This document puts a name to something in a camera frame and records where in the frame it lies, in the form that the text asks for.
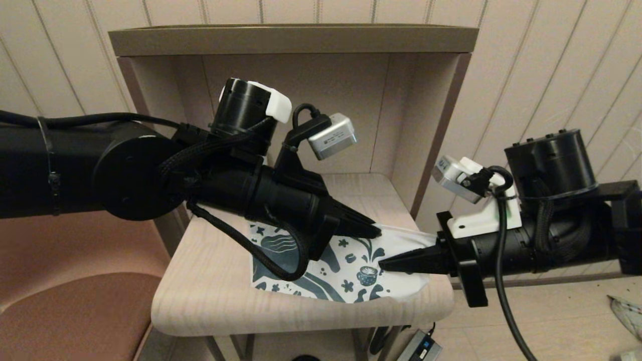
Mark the white horse-print zip pouch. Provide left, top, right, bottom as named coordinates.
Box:
left=249, top=221, right=437, bottom=304

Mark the white speckled floor bag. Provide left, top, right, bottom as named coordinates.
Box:
left=606, top=295, right=642, bottom=361

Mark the grey power adapter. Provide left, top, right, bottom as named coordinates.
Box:
left=396, top=323, right=443, bottom=361

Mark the light wood nightstand shelf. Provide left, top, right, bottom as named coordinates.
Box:
left=108, top=24, right=479, bottom=361

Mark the brown upholstered chair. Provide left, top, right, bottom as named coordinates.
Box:
left=0, top=211, right=174, bottom=361

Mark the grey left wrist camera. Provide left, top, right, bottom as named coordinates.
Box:
left=273, top=103, right=358, bottom=176

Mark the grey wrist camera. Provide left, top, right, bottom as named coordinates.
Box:
left=273, top=103, right=358, bottom=176
left=432, top=155, right=522, bottom=239

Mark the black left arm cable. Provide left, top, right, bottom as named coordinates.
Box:
left=187, top=201, right=310, bottom=281

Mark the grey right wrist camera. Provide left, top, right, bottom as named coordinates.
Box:
left=432, top=155, right=522, bottom=239

